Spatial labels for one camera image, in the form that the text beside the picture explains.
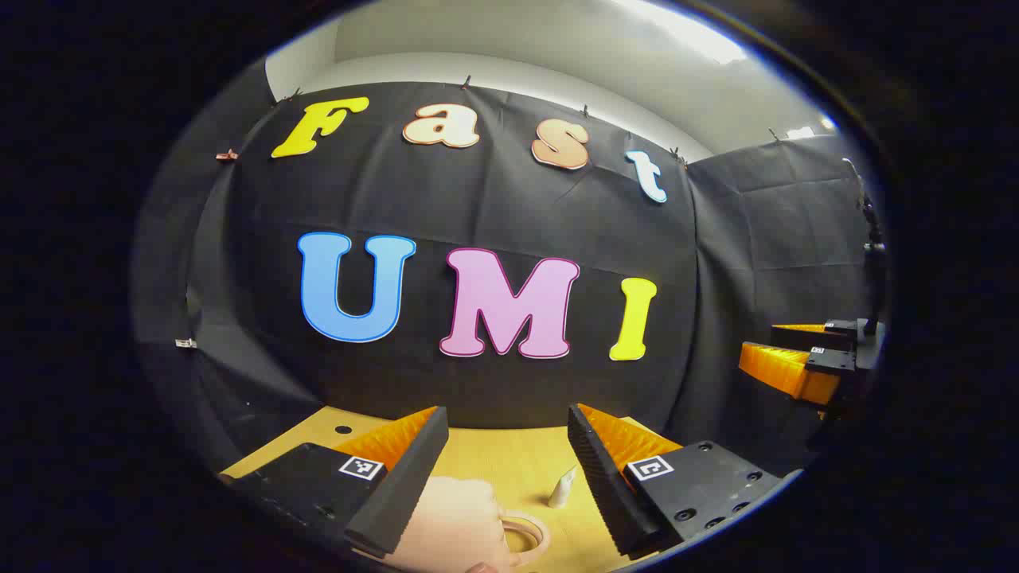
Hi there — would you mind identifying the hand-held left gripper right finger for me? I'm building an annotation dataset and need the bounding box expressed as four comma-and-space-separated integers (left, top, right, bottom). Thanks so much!
567, 403, 789, 559

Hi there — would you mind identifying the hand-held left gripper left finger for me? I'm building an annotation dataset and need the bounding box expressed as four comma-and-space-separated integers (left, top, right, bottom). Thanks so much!
219, 406, 451, 559

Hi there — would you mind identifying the white tube green label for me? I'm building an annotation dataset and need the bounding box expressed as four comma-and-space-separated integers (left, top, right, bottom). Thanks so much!
548, 465, 579, 509

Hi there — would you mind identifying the black backdrop cloth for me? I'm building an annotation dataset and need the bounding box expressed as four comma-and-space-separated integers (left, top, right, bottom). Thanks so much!
131, 60, 884, 478

